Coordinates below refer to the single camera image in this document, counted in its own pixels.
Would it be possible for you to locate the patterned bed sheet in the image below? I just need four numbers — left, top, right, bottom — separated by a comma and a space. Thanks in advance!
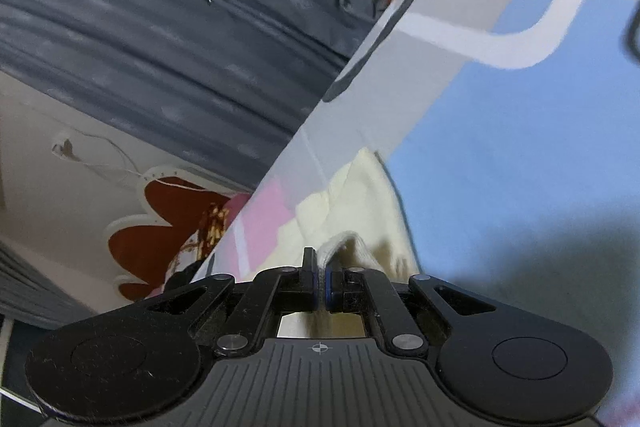
150, 0, 640, 427

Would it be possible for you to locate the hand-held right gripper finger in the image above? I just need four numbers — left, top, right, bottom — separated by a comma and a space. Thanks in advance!
323, 259, 502, 351

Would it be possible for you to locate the white wall cable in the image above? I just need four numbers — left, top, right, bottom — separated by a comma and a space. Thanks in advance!
51, 133, 211, 192

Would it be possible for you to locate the floral pillow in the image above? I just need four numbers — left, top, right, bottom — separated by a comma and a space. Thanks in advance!
169, 201, 235, 279

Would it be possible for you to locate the grey side curtain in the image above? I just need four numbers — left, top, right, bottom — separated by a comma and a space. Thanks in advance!
0, 241, 103, 330

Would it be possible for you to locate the cream knitted sweater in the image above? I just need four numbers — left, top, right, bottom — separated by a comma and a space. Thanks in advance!
274, 147, 422, 339

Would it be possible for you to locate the blue-grey curtain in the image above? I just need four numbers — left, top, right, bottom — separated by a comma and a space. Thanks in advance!
0, 0, 388, 194

